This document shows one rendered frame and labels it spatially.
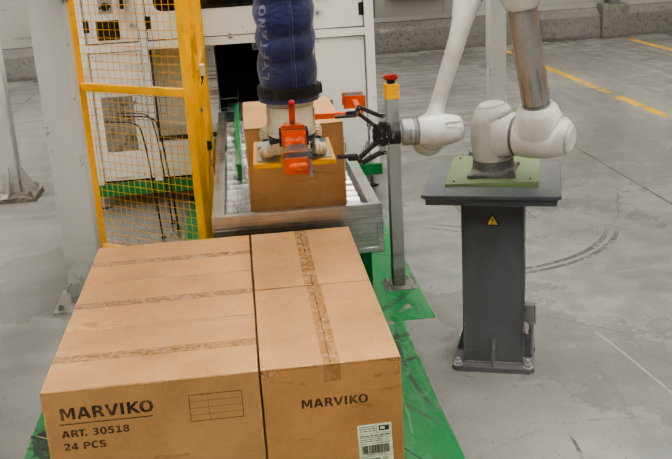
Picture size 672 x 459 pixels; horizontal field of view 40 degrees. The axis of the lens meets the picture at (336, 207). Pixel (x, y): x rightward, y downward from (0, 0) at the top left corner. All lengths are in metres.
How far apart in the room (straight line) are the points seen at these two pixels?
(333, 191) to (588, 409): 1.31
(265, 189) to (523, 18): 1.28
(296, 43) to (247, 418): 1.29
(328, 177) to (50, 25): 1.46
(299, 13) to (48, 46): 1.54
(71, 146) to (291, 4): 1.63
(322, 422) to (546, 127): 1.35
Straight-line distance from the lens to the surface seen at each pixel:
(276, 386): 2.63
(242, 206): 4.08
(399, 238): 4.44
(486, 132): 3.46
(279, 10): 3.20
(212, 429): 2.69
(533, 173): 3.54
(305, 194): 3.81
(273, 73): 3.23
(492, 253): 3.57
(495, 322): 3.67
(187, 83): 4.40
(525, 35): 3.23
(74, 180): 4.50
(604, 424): 3.42
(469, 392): 3.58
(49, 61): 4.40
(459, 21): 3.18
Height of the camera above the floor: 1.72
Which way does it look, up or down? 17 degrees down
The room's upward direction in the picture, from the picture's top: 3 degrees counter-clockwise
